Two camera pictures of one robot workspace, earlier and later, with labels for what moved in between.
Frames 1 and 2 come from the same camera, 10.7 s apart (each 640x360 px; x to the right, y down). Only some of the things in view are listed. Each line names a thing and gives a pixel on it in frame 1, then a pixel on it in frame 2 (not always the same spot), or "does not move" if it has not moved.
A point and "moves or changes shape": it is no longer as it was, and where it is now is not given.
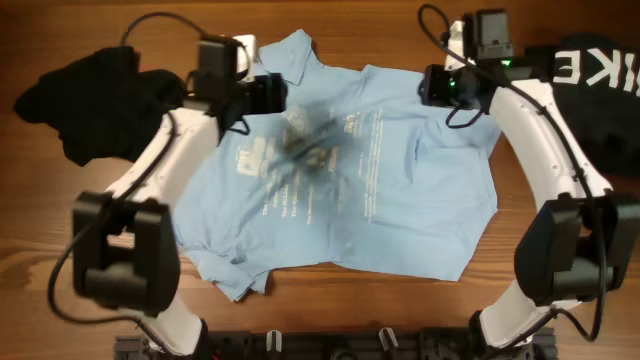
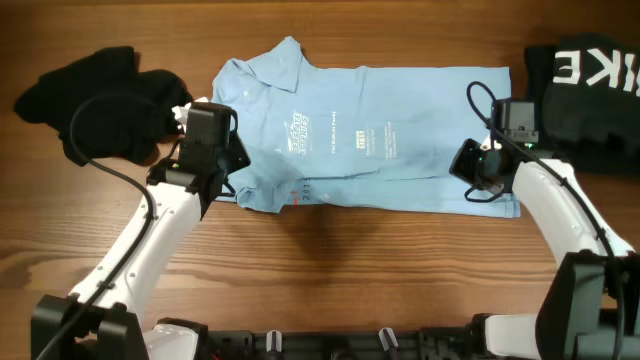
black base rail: [341, 344] does not move
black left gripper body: [256, 97] -> [234, 157]
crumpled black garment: [101, 105] does not move
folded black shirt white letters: [596, 81] does not move
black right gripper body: [445, 88] -> [472, 166]
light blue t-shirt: [363, 168] moves or changes shape
